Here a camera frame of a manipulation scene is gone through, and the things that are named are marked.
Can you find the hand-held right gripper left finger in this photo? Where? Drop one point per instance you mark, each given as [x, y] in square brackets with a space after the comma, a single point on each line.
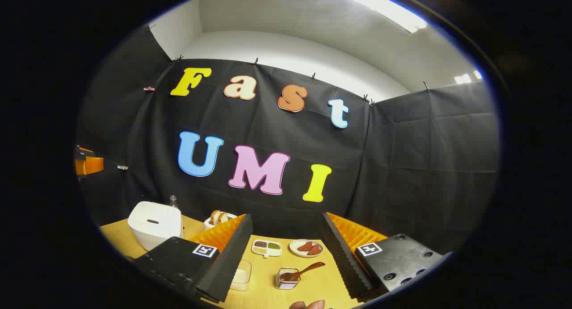
[232, 260]

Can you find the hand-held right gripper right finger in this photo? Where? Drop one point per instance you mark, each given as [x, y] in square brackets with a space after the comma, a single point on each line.
[342, 260]

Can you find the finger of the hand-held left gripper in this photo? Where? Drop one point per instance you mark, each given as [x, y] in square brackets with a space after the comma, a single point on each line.
[89, 166]

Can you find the clear box of rice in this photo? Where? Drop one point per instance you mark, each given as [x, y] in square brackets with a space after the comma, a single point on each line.
[241, 277]

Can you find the brown wooden spoon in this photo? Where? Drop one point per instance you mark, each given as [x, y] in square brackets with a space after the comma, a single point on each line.
[308, 268]

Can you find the white rice cooker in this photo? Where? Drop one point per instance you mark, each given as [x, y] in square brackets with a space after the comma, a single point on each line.
[152, 224]

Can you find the red sausage slice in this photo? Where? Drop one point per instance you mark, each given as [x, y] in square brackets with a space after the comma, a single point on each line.
[314, 250]
[304, 246]

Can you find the white divided condiment dish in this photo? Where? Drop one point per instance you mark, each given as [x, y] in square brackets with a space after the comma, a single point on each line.
[267, 247]

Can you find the white toaster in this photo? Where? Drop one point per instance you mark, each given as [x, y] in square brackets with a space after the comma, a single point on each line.
[209, 225]

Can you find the toasted bread slice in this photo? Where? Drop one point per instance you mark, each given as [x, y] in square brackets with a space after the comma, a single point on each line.
[223, 217]
[215, 217]

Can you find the white round plate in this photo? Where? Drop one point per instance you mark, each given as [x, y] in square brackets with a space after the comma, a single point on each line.
[293, 247]

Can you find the clear bottle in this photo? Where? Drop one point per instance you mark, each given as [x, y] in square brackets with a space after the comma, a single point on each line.
[173, 202]

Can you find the black backdrop cloth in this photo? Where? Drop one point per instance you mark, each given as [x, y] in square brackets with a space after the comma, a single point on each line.
[402, 166]

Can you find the small ceiling light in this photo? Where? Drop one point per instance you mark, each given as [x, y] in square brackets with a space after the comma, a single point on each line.
[462, 78]

